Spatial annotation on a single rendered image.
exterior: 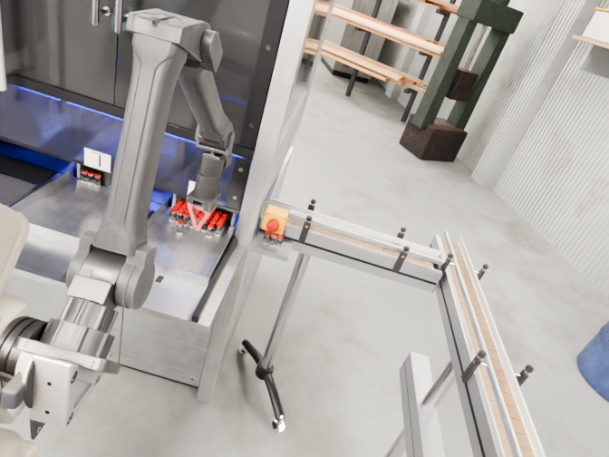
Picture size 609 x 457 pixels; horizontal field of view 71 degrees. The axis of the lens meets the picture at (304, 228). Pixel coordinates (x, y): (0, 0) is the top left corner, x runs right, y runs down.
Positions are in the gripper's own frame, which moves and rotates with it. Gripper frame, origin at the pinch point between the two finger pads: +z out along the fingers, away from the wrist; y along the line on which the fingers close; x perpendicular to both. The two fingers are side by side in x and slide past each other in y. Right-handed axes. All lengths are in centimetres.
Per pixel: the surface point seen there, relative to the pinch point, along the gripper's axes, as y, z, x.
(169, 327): 38, 62, 9
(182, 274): 2.8, 16.5, 1.5
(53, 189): 26, 13, 53
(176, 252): 13.7, 16.2, 7.2
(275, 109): 19.5, -32.7, -9.8
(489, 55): 482, -129, -207
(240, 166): 23.5, -13.0, -3.9
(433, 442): 6, 51, -89
